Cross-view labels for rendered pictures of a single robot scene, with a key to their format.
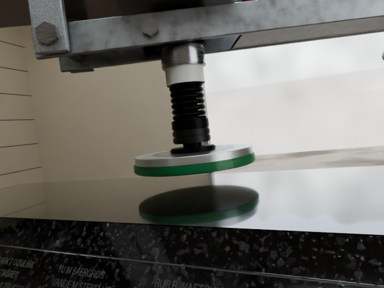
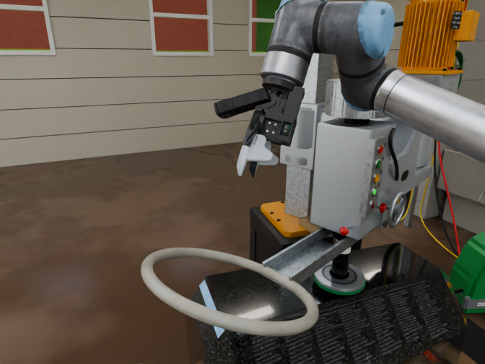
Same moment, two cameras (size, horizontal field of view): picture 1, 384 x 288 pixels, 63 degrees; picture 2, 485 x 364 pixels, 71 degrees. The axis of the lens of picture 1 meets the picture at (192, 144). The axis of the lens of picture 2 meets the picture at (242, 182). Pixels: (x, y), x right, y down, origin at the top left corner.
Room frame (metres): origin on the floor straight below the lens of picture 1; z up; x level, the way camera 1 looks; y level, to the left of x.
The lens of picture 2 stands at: (1.20, -1.17, 1.81)
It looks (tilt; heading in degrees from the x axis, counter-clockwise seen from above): 20 degrees down; 137
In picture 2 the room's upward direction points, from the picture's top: straight up
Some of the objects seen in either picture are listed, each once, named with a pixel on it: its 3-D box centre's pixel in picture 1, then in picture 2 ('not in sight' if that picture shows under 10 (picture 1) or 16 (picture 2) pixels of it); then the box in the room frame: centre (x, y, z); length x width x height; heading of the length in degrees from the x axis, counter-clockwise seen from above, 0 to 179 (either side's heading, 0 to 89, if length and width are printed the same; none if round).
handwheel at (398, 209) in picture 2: not in sight; (387, 206); (0.68, 0.13, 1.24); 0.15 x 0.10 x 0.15; 93
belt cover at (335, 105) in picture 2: not in sight; (395, 94); (0.55, 0.35, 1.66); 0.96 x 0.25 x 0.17; 93
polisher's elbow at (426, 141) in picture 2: not in sight; (410, 144); (0.53, 0.66, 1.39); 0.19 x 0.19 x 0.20
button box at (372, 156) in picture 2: not in sight; (372, 177); (0.69, -0.06, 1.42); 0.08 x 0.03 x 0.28; 93
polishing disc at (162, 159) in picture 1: (193, 154); (338, 274); (0.57, 0.00, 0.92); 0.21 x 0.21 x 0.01
